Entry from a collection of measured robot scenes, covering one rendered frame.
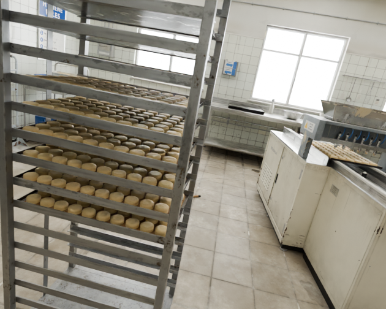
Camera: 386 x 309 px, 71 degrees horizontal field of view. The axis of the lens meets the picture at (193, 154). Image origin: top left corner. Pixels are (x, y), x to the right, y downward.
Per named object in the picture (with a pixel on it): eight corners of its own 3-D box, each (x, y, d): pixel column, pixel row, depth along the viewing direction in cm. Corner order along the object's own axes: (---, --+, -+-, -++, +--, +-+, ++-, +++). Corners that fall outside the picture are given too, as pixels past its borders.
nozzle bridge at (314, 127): (293, 151, 240) (304, 113, 230) (373, 165, 240) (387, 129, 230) (306, 162, 209) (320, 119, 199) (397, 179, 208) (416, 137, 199)
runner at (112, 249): (171, 263, 98) (172, 256, 97) (169, 268, 95) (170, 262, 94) (13, 222, 104) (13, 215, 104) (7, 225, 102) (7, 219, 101)
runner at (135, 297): (164, 302, 103) (165, 296, 102) (162, 308, 100) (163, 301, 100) (13, 260, 110) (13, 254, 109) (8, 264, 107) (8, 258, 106)
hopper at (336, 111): (315, 115, 228) (320, 99, 224) (379, 127, 228) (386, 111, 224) (329, 121, 201) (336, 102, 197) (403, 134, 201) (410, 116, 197)
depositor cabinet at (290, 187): (254, 191, 355) (270, 130, 331) (307, 201, 355) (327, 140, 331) (278, 252, 233) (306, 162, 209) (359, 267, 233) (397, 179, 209)
